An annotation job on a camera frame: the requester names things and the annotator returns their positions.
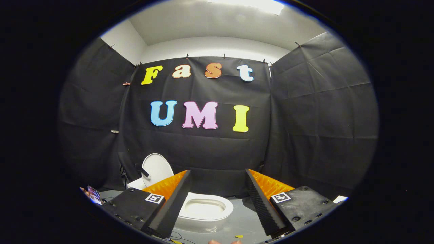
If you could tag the black tripod stand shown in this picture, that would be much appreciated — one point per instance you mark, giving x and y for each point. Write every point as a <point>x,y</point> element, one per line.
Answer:
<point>124,176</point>

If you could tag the white toilet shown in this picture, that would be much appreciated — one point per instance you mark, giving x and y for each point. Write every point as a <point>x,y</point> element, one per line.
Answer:
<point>200,222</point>

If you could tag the white paper sheet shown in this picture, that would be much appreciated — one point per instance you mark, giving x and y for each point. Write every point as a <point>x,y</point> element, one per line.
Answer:
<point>340,199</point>

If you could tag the white toilet lid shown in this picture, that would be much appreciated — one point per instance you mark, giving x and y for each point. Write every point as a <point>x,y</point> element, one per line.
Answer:
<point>157,169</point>

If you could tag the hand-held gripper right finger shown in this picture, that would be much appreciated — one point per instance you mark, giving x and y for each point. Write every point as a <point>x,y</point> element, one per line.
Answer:
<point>262,206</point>

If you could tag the black backdrop cloth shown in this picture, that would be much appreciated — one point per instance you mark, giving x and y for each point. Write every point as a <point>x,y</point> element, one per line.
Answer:
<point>203,152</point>

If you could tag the smartphone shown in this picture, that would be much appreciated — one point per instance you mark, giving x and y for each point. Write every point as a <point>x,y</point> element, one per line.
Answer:
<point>94,195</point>

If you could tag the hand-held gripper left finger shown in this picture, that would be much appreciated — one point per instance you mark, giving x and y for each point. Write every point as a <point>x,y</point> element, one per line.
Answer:
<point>176,203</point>

